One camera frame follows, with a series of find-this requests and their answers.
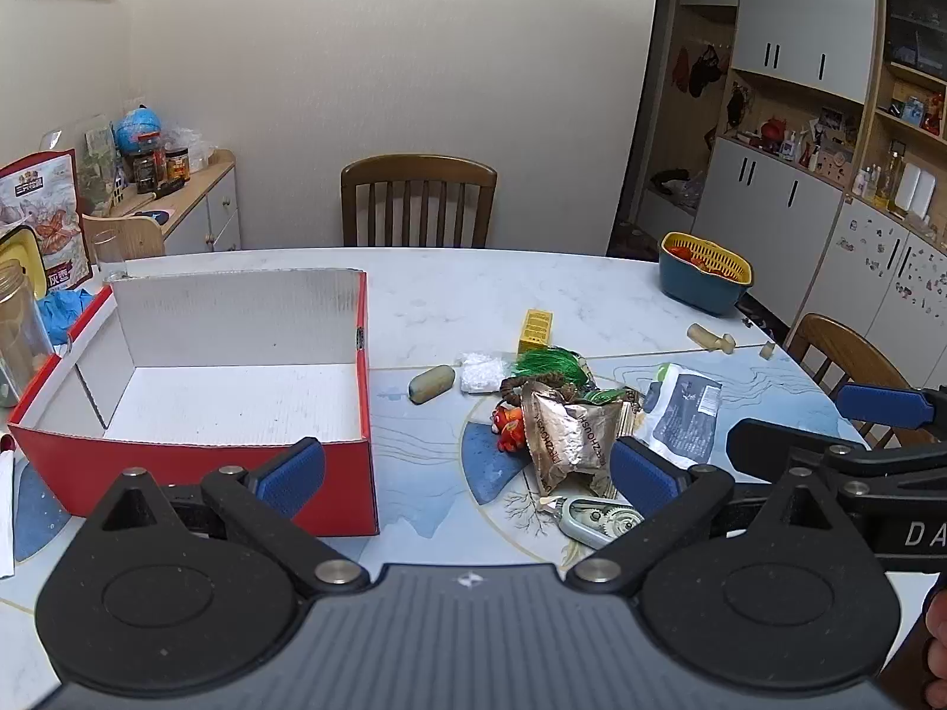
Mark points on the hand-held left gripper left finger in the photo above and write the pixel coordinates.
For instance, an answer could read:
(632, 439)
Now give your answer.
(292, 475)

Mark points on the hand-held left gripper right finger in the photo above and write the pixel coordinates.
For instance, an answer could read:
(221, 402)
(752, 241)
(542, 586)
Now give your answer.
(644, 477)

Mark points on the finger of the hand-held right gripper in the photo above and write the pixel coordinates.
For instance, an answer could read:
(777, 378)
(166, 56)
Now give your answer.
(777, 447)
(884, 405)

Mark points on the grey and white pouch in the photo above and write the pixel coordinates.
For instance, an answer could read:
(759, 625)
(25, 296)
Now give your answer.
(684, 414)

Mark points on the foil snack wrapper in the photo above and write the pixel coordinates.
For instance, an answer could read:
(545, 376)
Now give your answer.
(570, 436)

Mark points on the green tassel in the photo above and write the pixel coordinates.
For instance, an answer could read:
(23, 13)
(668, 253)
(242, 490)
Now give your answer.
(547, 366)

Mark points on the red cardboard box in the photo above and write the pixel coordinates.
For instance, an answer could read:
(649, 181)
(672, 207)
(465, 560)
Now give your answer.
(74, 458)

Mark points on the person's right hand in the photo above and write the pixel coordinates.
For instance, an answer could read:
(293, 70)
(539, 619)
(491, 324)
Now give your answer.
(936, 632)

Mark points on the correction tape dispenser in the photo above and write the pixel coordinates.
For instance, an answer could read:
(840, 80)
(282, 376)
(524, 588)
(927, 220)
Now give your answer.
(592, 519)

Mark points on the brown wooden curved chair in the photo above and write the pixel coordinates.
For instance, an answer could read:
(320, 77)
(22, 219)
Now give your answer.
(828, 336)

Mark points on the olive green oval case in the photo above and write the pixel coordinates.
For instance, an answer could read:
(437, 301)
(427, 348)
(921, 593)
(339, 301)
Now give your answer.
(430, 384)

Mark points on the blue plastic basin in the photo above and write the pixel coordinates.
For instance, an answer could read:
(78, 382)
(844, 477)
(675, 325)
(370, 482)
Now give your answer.
(703, 296)

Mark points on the yellow small carton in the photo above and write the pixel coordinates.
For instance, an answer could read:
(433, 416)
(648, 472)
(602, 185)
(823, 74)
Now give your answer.
(536, 331)

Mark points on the white beads plastic bag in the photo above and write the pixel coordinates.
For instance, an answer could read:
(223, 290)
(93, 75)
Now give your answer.
(482, 373)

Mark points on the yellow strainer basket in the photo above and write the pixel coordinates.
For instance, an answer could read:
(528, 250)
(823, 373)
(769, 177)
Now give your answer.
(732, 259)

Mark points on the red small fruits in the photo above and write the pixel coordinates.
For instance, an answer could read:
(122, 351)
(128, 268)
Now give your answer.
(684, 255)

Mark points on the yellow oil bottle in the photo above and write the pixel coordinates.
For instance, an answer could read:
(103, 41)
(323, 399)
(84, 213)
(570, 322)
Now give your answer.
(894, 179)

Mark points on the white wooden sideboard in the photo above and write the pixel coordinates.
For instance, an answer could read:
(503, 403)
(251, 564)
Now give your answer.
(214, 214)

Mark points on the blue glove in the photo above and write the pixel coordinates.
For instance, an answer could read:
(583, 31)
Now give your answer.
(63, 314)

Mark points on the light wooden small chair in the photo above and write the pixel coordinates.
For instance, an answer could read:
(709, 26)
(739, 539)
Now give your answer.
(137, 237)

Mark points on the clear drinking glass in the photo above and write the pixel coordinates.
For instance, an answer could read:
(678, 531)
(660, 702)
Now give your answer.
(107, 255)

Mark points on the black stick-shaped object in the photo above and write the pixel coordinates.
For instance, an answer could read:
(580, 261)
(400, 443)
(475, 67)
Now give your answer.
(170, 188)

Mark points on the orange label jar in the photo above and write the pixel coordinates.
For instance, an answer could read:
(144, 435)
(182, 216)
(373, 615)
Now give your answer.
(177, 165)

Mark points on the dark wooden slatted chair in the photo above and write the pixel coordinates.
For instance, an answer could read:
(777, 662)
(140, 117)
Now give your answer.
(418, 166)

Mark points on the dark glass jar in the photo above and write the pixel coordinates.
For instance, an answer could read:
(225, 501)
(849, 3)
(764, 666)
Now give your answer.
(148, 166)

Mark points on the clear crumpled plastic bag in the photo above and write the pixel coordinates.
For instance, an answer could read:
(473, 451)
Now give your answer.
(194, 144)

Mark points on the yellow plastic container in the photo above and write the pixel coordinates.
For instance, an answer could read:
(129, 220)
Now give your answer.
(18, 251)

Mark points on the red printed snack bag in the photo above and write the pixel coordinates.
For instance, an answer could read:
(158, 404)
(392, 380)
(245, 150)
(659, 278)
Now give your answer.
(44, 207)

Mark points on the black hanging bag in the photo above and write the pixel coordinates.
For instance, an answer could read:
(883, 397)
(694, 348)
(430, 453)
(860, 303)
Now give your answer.
(706, 70)

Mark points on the blue globe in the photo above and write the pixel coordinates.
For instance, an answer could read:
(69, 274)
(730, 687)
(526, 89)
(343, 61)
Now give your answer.
(137, 127)

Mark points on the white wooden cabinet unit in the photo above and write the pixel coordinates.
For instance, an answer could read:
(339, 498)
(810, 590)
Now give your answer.
(799, 29)

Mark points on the red hanging bag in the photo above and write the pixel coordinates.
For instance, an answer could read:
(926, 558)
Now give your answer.
(681, 68)

